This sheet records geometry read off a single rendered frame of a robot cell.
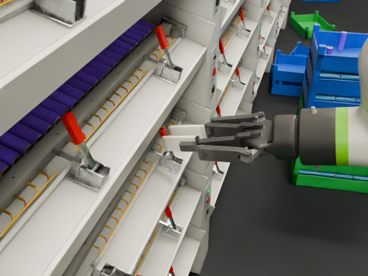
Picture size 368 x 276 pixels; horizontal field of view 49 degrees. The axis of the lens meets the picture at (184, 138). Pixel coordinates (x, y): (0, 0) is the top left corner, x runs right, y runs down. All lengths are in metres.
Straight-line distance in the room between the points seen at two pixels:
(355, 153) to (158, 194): 0.34
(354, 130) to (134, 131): 0.32
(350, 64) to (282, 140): 0.73
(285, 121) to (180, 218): 0.40
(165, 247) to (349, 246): 0.73
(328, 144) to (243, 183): 0.97
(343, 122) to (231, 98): 0.79
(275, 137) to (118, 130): 0.25
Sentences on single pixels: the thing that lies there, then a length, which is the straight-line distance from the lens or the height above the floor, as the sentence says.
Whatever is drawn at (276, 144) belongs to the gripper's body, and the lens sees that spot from 0.66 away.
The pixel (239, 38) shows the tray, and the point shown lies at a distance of 1.36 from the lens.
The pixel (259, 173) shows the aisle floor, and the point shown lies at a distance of 1.64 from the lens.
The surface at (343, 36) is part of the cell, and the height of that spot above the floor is 0.54.
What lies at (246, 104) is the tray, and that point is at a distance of 1.68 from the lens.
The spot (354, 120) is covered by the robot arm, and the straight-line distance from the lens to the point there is 0.65.
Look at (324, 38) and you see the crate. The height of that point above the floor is 0.51.
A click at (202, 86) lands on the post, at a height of 0.64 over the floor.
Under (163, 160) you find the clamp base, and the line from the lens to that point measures 0.78.
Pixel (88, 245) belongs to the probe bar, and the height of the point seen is 0.58.
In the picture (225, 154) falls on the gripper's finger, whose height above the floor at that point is 0.65.
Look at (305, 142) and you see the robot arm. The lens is 0.65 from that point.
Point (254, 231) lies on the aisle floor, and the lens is 1.42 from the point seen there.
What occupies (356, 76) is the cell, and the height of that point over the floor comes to 0.47.
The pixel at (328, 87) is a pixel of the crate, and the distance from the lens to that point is 1.38.
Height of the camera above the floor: 1.06
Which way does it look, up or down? 36 degrees down
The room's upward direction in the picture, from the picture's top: straight up
